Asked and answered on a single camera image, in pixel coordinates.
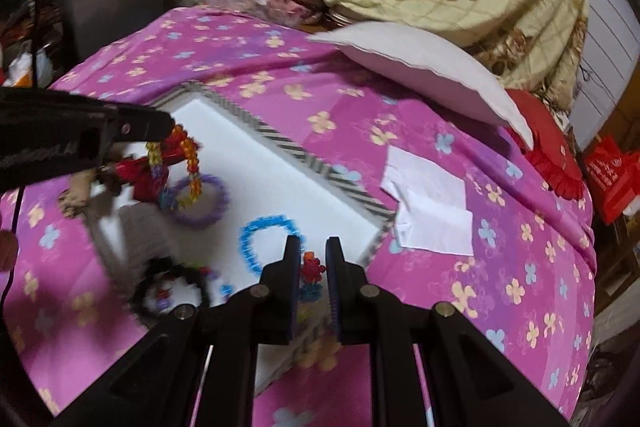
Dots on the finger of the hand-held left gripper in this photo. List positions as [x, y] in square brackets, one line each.
[140, 124]

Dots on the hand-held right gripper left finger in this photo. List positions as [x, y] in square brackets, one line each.
[293, 292]

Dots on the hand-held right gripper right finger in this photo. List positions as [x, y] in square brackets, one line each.
[334, 292]

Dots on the red satin bow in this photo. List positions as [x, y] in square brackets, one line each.
[142, 179]

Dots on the striped box with white foam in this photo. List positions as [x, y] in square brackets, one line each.
[280, 192]

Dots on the white paper sheet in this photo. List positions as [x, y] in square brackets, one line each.
[430, 202]

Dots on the pink floral bedsheet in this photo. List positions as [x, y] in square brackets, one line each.
[500, 267]

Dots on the white pillow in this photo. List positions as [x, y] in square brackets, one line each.
[430, 72]

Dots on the red cushion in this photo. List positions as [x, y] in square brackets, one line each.
[550, 147]

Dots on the red plastic bag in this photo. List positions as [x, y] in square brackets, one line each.
[610, 177]

